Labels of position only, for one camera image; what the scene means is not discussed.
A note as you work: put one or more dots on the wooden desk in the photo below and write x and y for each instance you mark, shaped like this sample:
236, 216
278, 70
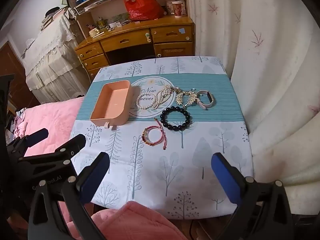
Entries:
130, 38

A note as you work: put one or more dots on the pink fleece clothing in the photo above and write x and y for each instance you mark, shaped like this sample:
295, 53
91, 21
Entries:
135, 222

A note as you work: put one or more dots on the white lace covered cabinet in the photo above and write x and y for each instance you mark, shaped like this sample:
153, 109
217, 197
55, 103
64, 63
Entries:
50, 55

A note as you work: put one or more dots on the tree print tablecloth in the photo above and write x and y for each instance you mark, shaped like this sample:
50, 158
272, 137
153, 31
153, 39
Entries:
155, 180

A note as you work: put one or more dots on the stack of books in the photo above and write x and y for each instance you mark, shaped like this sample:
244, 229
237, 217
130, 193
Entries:
53, 17

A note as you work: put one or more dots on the wooden desk hutch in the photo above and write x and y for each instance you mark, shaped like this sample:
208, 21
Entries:
82, 17

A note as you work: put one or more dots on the floral pink cloth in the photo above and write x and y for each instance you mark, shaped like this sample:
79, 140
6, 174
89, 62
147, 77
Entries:
19, 121

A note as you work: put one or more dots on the pink quilt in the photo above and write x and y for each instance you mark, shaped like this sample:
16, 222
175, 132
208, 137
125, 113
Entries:
50, 120

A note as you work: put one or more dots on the pink wrist band watch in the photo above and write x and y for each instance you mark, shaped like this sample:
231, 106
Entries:
203, 94

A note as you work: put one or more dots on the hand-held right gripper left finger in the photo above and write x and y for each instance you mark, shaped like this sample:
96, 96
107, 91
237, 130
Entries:
93, 177

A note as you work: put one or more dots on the white leaf print curtain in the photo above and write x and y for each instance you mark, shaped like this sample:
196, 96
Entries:
262, 80

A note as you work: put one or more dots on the pink plastic box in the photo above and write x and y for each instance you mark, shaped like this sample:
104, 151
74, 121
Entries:
110, 102

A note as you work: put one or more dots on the green glass jar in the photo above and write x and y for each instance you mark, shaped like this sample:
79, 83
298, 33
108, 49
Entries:
102, 24

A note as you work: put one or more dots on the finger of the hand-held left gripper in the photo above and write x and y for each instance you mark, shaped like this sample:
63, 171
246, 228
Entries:
75, 142
37, 136

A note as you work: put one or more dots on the brown wooden door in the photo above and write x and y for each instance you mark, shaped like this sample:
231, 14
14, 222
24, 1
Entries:
12, 65

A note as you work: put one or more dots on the green drawer latch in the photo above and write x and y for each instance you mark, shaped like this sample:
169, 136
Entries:
148, 38

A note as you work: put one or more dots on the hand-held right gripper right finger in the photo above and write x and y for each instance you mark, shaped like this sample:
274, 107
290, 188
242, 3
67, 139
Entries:
225, 177

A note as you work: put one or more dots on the cream ceramic mug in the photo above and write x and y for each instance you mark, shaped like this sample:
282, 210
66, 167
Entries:
96, 32

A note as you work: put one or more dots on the red plastic bag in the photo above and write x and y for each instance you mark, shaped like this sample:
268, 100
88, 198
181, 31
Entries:
142, 7

